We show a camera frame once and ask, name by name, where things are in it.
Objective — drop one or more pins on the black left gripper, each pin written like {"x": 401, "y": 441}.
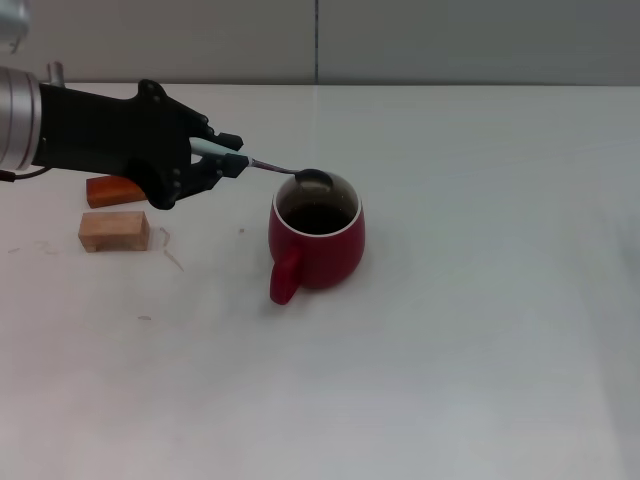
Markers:
{"x": 115, "y": 135}

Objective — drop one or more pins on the red ceramic cup with coffee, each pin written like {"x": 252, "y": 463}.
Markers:
{"x": 325, "y": 260}

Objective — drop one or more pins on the dark red wooden block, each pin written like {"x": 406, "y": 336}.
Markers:
{"x": 110, "y": 192}

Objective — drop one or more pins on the light wooden block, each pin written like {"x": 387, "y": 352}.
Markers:
{"x": 115, "y": 230}

